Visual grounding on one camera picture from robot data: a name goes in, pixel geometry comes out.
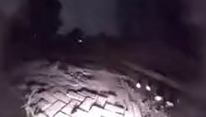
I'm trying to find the pale brick path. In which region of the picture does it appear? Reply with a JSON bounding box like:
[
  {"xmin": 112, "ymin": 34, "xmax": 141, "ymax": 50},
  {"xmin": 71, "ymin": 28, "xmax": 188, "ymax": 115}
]
[{"xmin": 19, "ymin": 59, "xmax": 179, "ymax": 117}]

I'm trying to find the dark mass of trees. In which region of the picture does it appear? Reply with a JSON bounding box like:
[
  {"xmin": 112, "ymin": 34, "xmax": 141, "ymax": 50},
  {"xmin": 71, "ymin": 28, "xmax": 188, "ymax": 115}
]
[{"xmin": 114, "ymin": 0, "xmax": 206, "ymax": 87}]

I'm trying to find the tall dark tree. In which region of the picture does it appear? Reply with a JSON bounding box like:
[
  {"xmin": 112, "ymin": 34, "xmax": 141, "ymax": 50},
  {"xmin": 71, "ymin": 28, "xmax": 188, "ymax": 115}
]
[{"xmin": 10, "ymin": 0, "xmax": 67, "ymax": 61}]

